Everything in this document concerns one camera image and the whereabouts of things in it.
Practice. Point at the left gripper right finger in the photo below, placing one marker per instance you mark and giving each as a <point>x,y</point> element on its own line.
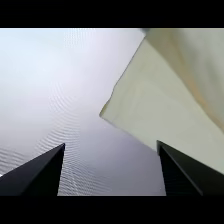
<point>186,176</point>

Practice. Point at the cream printed T-shirt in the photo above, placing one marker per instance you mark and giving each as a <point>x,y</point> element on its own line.
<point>160,100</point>

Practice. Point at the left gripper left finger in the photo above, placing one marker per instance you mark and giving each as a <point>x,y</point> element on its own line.
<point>36,176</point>

